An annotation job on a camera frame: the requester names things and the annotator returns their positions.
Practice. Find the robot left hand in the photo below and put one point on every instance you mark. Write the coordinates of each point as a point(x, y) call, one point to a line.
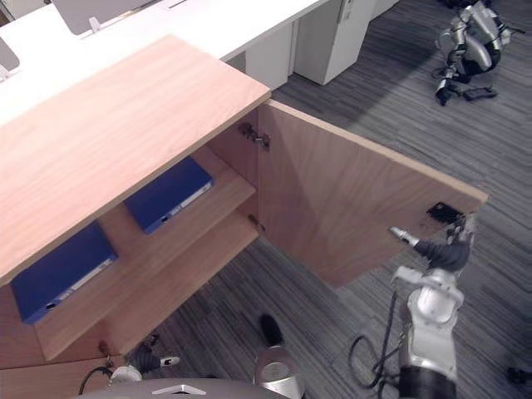
point(143, 358)

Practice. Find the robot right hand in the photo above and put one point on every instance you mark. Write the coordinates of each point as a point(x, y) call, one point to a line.
point(449, 255)

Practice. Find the wooden door with black lock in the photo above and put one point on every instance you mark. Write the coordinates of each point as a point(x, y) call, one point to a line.
point(353, 199)

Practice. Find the silver red door latch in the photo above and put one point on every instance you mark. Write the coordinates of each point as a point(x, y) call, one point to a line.
point(104, 347)

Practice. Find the black door lock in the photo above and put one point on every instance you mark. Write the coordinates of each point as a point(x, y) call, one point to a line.
point(444, 212)

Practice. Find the wooden cabinet shelf board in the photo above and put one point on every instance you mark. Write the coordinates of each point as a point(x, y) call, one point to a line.
point(166, 257)

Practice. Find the wooden door with silver latch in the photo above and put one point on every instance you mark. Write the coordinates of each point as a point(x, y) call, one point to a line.
point(33, 382)

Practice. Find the metal door hinge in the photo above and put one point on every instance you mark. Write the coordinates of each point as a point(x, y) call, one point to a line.
point(257, 223)
point(254, 135)

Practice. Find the long wooden office cabinet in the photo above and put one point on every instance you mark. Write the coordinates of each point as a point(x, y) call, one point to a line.
point(124, 124)

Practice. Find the white office desk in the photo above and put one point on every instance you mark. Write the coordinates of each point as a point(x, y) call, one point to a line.
point(137, 33)

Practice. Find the gray robot torso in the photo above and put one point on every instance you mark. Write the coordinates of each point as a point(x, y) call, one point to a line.
point(174, 388)

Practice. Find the robot right foot dark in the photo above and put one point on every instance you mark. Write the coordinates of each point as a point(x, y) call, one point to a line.
point(271, 330)

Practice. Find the robot right leg silver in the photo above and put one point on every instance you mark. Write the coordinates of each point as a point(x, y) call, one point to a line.
point(278, 374)

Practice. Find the flat black device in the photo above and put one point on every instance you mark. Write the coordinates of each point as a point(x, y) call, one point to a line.
point(480, 92)

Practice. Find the silver black humanoid robot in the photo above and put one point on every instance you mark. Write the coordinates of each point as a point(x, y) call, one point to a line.
point(478, 45)

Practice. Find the white desk side panel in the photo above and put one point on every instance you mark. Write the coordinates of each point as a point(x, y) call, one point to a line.
point(270, 58)

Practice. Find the gray desk divider screen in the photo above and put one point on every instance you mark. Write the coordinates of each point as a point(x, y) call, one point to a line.
point(8, 54)
point(104, 8)

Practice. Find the white desk pedestal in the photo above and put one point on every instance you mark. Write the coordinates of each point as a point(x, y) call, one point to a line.
point(332, 41)

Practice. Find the white divider bracket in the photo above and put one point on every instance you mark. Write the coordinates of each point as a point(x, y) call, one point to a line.
point(95, 25)
point(4, 74)

